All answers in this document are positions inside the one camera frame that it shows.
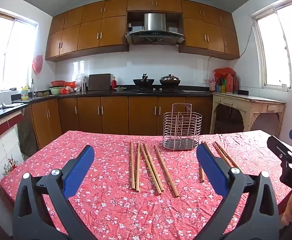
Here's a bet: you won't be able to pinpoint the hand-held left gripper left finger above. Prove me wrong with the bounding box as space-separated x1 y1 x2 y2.
12 145 99 240

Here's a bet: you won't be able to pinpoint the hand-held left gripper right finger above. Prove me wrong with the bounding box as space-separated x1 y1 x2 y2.
193 144 282 240

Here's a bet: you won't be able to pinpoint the steel wire utensil rack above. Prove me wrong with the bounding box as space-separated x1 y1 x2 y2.
162 103 203 151

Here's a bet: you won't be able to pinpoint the person's right hand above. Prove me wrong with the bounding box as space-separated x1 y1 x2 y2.
281 190 292 227

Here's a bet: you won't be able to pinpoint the red floral tablecloth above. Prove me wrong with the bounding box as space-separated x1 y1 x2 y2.
0 129 292 240

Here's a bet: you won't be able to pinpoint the cream wooden side table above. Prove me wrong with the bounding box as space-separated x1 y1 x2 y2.
210 92 286 134

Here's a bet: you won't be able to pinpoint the wooden base cabinets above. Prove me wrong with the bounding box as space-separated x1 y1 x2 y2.
24 95 214 149

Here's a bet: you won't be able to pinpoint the tall red bottle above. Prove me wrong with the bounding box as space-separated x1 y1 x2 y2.
225 73 234 93

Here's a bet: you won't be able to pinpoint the black kitchen countertop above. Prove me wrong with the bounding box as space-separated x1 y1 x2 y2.
0 89 213 127

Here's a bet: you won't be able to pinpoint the small red plastic bag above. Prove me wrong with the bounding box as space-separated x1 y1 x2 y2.
61 81 76 95

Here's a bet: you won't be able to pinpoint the dark cutting board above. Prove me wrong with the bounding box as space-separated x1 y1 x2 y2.
88 73 111 91

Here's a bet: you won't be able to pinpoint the white plastic bag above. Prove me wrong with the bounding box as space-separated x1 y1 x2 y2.
75 74 86 88

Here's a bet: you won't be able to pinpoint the gas stove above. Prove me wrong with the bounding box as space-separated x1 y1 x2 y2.
115 87 186 94

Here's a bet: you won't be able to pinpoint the black pot with lid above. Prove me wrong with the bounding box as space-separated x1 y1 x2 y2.
159 74 181 87

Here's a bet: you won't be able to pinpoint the grey dish cloth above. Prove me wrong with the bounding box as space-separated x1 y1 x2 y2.
1 102 24 109

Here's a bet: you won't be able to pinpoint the black wok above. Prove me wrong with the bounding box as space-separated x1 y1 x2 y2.
133 74 155 90

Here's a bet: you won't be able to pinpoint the steel range hood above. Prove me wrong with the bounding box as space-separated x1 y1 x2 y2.
125 13 185 46

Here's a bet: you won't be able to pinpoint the window with white frame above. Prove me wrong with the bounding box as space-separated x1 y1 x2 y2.
0 9 40 93
250 0 292 93

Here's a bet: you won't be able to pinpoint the white cable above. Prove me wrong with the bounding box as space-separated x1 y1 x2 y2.
205 34 252 80

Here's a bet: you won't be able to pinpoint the wooden wall cabinets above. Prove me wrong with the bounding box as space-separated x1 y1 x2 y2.
45 0 240 62

